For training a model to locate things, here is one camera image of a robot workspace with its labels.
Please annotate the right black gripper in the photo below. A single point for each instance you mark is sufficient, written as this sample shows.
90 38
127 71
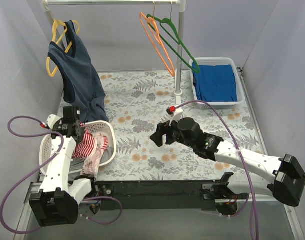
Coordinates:
168 135

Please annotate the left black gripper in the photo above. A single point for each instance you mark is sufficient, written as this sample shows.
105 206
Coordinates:
77 131

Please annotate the red white striped tank top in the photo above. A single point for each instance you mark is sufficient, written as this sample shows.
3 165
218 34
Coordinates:
90 143

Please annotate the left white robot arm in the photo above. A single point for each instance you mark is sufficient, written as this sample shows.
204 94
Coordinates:
57 202

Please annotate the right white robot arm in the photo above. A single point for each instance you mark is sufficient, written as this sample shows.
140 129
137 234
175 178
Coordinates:
280 177

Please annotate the navy blue tank top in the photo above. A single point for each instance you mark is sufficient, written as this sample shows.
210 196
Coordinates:
82 86

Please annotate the green hanger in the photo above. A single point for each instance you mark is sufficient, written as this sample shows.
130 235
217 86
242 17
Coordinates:
177 42

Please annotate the orange hanger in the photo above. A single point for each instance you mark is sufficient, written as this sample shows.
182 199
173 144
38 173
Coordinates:
152 31

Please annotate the white laundry basket left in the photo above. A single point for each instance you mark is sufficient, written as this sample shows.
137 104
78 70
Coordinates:
104 128

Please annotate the grey garment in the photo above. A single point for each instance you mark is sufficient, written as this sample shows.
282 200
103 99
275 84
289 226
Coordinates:
89 166

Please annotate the blue folded cloth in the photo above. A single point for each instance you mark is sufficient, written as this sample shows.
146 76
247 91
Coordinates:
215 84

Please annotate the white basket right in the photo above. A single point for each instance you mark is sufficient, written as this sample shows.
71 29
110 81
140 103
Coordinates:
221 61

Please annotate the white clothes rack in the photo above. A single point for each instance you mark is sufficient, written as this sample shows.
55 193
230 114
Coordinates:
181 7

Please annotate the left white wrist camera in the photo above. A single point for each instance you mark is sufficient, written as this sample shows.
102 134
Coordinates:
50 122

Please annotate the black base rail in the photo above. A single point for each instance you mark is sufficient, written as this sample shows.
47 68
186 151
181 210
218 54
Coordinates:
204 195

